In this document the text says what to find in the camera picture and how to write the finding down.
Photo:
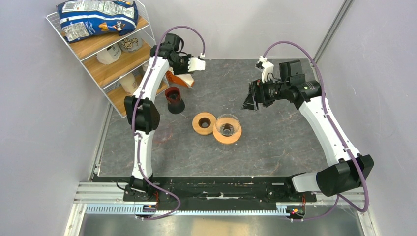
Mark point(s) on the white wire wooden shelf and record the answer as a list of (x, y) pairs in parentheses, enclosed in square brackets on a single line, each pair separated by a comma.
[(117, 63)]

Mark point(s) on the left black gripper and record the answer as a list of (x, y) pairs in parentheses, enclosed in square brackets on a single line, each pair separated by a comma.
[(185, 70)]

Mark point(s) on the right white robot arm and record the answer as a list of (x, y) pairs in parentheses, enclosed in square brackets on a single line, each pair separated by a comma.
[(347, 168)]

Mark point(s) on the wooden ring stand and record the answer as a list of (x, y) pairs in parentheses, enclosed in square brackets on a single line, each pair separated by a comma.
[(227, 140), (203, 123)]

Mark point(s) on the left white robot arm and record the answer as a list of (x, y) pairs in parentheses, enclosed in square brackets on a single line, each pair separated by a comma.
[(142, 114)]

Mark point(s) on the grey green bottle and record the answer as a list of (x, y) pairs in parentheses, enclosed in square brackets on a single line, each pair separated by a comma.
[(145, 66)]

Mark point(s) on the white plastic jug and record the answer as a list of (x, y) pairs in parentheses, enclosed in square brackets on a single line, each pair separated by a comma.
[(109, 55)]

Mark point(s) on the red black dripper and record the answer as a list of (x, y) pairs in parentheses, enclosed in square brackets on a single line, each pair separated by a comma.
[(175, 103)]

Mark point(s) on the clear glass dripper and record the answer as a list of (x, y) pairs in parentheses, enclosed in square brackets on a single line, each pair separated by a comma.
[(227, 125)]

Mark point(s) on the orange white filter box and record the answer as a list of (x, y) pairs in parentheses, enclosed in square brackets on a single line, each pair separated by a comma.
[(185, 80)]

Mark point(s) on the cream white bottle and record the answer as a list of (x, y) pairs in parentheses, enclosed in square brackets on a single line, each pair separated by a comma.
[(129, 83)]

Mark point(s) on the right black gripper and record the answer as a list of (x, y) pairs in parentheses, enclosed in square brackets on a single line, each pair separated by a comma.
[(257, 94)]

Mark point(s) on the blue Doritos chip bag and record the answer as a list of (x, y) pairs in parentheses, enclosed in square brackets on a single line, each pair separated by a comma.
[(81, 19)]

